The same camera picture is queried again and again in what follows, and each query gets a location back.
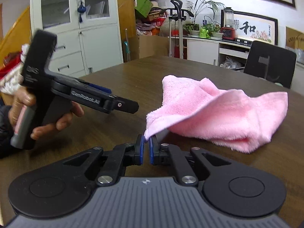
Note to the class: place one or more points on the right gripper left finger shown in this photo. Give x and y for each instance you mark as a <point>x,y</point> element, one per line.
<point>65,186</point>

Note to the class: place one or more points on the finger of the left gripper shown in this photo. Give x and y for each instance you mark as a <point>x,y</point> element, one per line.
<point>123,105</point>

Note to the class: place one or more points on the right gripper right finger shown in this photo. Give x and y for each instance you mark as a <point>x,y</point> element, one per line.
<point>227,185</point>

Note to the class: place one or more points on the pink towel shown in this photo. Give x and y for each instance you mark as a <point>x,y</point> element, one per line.
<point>228,118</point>

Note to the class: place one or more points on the person's left hand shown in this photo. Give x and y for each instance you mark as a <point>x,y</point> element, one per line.
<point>23,97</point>

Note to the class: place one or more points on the cardboard box on floor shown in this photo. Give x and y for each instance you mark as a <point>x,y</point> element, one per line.
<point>145,46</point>

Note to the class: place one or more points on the white glass-door cabinet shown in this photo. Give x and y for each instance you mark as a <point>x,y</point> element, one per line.
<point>88,34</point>

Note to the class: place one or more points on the green paper bag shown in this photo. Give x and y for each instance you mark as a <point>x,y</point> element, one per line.
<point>143,7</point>

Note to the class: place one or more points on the white low sideboard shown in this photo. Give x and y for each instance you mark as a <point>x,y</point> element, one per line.
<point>213,52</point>

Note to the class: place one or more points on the red base blender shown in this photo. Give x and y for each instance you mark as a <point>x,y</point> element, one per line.
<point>227,25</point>

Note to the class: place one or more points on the potted palm plant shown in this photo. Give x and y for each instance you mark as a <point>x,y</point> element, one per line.
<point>198,7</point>

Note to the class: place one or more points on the black office chair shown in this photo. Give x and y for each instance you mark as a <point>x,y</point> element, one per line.
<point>272,63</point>

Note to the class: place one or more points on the framed calligraphy with flowers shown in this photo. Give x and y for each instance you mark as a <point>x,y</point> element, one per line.
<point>248,27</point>

